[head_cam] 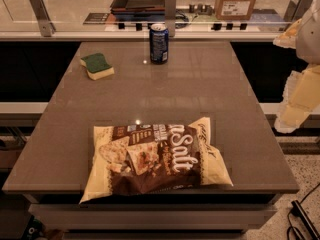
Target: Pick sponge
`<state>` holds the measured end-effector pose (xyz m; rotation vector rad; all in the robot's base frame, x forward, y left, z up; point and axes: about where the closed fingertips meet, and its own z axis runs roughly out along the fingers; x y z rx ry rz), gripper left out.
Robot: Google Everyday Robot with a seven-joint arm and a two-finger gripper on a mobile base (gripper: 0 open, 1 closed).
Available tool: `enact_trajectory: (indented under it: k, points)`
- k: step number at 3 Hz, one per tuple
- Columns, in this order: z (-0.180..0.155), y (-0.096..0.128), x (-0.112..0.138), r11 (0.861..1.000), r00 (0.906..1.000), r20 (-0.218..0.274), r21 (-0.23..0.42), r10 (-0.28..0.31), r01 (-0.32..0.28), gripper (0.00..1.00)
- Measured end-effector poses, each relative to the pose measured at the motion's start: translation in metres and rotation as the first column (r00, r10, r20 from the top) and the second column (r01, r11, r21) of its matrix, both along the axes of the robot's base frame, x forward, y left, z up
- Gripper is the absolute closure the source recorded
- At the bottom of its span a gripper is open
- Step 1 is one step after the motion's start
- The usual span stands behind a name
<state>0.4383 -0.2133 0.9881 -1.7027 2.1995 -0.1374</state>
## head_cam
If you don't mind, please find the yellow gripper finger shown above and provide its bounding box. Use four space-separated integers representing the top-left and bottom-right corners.
273 19 301 49
274 64 320 133

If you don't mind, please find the green and yellow sponge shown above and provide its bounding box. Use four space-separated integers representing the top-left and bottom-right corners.
80 53 114 80

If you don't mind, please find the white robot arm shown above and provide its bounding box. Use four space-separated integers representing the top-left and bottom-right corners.
273 0 320 133

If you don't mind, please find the cardboard box with label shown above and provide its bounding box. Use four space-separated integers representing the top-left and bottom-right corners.
214 0 256 20

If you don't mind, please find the blue soda can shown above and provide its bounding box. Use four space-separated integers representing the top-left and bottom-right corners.
149 23 169 64

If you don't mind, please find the brown and yellow chip bag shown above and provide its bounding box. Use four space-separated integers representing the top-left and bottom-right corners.
81 117 232 202

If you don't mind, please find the black power strip with cable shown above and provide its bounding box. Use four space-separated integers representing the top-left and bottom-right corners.
286 182 320 240

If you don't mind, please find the middle metal glass bracket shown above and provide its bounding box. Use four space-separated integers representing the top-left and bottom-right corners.
165 0 176 37

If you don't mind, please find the left metal glass bracket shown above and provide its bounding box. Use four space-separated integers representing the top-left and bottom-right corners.
29 0 55 37

